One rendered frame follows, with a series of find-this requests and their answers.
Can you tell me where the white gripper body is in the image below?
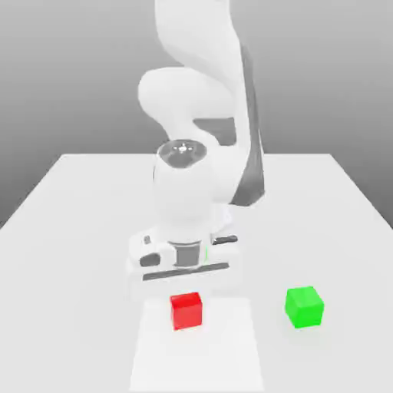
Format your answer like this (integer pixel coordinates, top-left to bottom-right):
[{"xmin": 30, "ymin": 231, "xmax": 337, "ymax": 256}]
[{"xmin": 127, "ymin": 256, "xmax": 241, "ymax": 299}]

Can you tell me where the small red cube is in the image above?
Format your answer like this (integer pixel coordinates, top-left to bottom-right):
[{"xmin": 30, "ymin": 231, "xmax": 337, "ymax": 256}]
[{"xmin": 169, "ymin": 291, "xmax": 203, "ymax": 332}]

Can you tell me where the small green cube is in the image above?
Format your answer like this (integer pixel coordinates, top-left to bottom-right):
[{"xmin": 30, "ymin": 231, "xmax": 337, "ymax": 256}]
[{"xmin": 284, "ymin": 286, "xmax": 325, "ymax": 330}]

